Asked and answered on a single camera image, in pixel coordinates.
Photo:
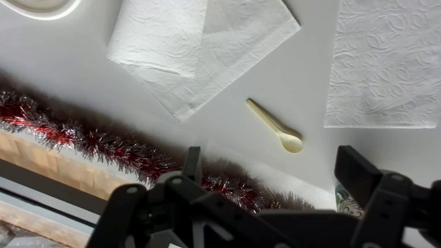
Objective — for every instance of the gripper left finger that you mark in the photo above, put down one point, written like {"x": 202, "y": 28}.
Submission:
{"x": 179, "y": 203}

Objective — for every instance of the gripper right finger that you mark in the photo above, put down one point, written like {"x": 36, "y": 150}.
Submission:
{"x": 382, "y": 196}

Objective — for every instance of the patterned paper cup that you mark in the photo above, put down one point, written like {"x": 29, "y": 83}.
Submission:
{"x": 347, "y": 203}

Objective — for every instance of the white bowl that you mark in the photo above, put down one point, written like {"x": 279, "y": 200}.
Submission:
{"x": 43, "y": 8}

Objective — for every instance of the red and silver tinsel garland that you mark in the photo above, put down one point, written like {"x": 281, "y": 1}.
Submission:
{"x": 113, "y": 148}

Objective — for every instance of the cream plastic spoon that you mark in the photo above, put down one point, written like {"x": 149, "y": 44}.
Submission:
{"x": 279, "y": 129}

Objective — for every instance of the flat white paper towel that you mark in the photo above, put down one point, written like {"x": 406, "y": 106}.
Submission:
{"x": 386, "y": 65}

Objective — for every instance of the folded white paper towel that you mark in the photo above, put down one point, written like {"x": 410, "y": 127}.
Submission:
{"x": 193, "y": 51}

